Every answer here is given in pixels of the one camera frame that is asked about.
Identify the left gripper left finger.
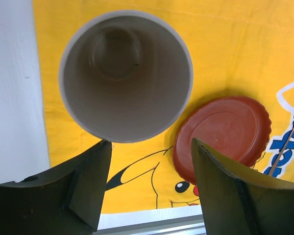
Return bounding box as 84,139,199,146
0,141,112,235

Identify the beige paper cup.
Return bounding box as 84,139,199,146
58,10,194,143

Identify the red plastic plate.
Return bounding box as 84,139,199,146
172,96,271,184

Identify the yellow Pikachu cloth placemat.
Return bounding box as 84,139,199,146
33,0,294,213

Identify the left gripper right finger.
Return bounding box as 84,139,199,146
192,138,294,235

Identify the copper fork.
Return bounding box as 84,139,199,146
268,126,294,176

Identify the aluminium mounting rail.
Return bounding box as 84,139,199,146
93,215,207,235

